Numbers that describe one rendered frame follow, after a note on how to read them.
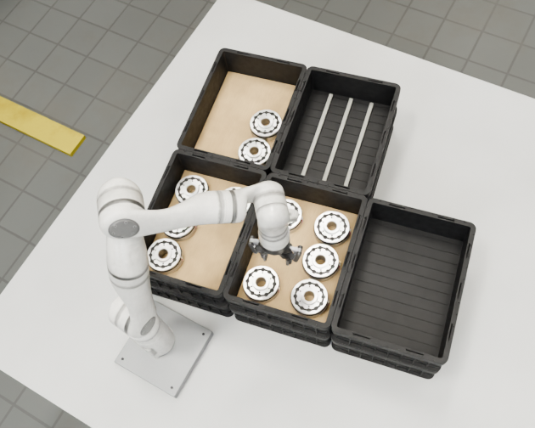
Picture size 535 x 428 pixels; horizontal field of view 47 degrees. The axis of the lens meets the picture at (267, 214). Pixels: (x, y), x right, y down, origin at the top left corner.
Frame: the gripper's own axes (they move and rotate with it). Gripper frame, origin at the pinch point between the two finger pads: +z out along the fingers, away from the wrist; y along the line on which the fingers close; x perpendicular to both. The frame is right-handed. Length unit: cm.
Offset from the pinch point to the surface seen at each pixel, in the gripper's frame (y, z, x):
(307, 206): 3.2, 15.7, 23.8
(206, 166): -29.2, 11.1, 28.3
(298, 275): 5.2, 15.9, 2.0
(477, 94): 50, 27, 83
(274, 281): -0.7, 13.2, -2.2
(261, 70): -22, 12, 68
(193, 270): -25.1, 16.9, -2.8
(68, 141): -128, 100, 74
